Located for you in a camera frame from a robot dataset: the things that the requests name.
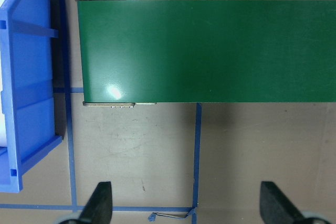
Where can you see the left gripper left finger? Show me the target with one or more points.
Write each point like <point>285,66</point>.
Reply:
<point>98,209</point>

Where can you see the blue left bin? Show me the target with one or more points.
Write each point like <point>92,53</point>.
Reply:
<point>27,96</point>

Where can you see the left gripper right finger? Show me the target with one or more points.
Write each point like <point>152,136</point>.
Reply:
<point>275,207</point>

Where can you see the white foam in left bin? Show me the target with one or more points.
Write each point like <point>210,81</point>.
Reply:
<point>3,136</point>

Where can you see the green conveyor belt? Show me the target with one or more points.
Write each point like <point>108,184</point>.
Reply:
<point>206,51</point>

